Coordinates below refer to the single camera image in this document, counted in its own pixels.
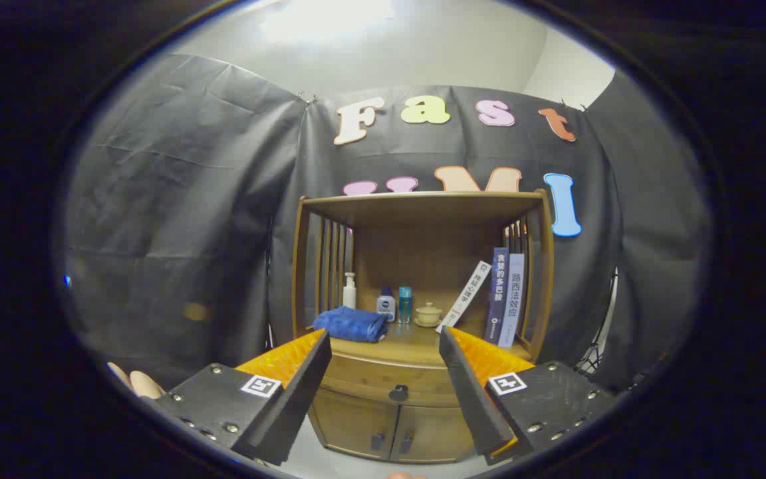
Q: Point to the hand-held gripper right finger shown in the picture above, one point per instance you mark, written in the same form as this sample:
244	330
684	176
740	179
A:
473	399

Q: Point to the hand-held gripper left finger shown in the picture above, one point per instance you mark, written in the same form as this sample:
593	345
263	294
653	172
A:
296	406

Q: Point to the wooden countertop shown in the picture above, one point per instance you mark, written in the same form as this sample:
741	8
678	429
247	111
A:
409	339

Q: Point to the wooden cabinet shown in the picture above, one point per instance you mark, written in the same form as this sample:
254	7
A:
423	246

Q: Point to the beige lidded teacup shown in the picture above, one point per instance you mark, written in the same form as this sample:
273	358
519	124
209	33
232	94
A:
428	315

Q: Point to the blue folded towel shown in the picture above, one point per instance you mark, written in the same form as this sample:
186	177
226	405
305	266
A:
350	324

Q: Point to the white book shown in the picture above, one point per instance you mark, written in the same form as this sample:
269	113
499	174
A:
466	295

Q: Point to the lavender book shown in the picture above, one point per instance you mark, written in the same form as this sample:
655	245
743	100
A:
511	299

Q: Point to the dark blue book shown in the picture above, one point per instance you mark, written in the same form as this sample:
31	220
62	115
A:
497	293

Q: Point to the clear blue bottle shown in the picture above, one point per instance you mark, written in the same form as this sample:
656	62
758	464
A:
405	306

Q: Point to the white pump bottle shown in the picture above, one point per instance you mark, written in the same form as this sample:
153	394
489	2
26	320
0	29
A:
350	296

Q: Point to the white bottle with blue cap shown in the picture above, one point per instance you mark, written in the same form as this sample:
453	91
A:
385	307

